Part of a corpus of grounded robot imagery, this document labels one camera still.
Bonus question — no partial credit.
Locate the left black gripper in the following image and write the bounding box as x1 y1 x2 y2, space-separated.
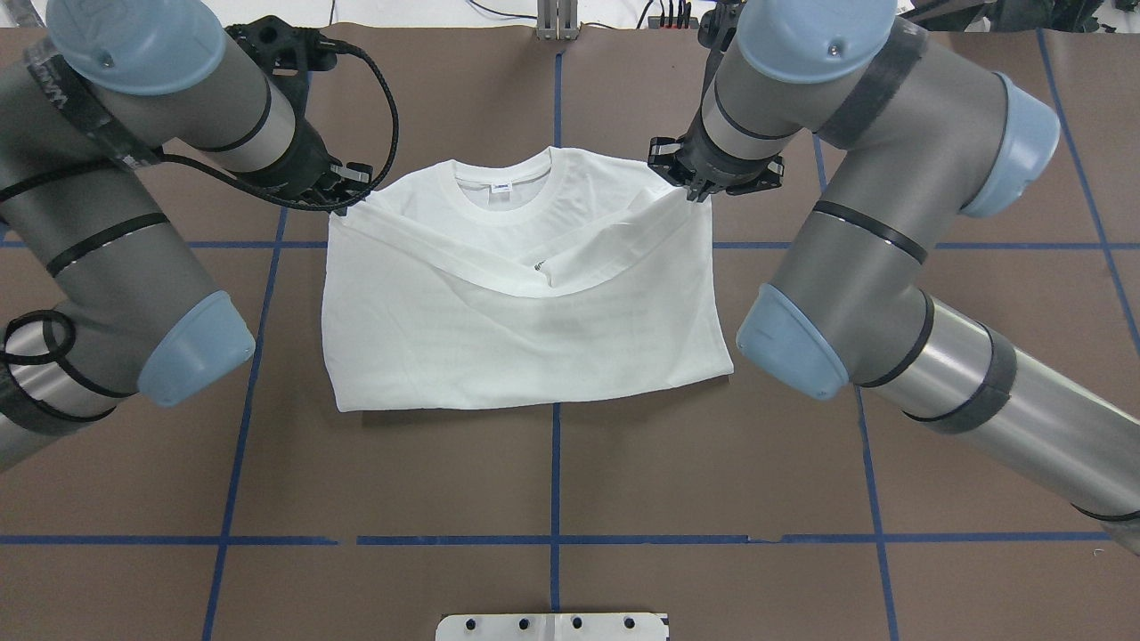
267 125 374 214

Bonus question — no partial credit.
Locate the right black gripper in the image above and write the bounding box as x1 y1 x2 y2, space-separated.
648 133 785 203

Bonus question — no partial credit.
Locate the white long-sleeve printed shirt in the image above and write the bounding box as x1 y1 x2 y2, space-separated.
321 149 734 411

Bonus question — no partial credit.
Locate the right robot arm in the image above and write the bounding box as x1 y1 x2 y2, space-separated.
648 1 1139 552

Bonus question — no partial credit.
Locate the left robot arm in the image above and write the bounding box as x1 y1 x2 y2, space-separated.
1 1 384 470

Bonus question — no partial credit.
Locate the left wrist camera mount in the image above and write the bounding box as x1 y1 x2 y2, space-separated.
223 15 337 74

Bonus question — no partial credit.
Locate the aluminium frame post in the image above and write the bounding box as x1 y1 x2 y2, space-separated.
536 0 581 41

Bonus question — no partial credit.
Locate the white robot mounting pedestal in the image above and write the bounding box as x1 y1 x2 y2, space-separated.
435 612 671 640

